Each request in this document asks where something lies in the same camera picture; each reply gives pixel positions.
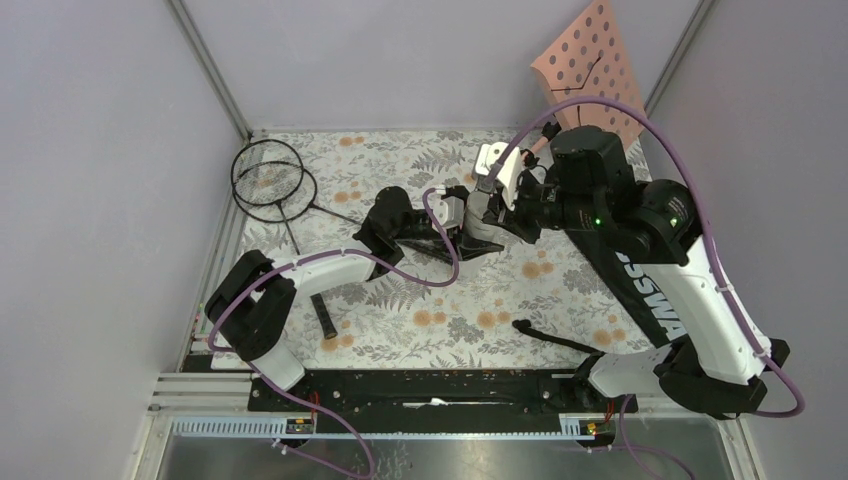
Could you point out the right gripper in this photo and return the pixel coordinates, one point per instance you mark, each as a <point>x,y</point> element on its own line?
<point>515,218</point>

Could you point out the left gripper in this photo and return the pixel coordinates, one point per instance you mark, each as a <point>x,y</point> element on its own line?
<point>455,234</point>

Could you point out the pink music stand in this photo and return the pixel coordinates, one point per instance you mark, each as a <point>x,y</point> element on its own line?
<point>589,58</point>

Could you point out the white shuttlecock tube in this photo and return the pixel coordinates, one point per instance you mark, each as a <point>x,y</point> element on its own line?
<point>474,227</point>

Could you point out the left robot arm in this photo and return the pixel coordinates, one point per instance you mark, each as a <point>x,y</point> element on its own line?
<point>251,306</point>

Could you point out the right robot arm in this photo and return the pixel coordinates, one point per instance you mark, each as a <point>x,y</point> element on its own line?
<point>715,359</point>

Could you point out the black badminton racket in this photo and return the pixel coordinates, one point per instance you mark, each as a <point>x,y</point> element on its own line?
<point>391,212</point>
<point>270,183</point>

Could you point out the floral tablecloth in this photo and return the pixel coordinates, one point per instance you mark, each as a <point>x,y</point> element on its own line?
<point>417,317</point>

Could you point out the black racket bag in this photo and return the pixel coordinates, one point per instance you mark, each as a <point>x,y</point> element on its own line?
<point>640,296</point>

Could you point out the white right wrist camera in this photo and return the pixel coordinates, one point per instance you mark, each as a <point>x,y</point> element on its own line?
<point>493,175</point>

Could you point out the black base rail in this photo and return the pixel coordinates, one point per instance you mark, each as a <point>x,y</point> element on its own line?
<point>498,401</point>

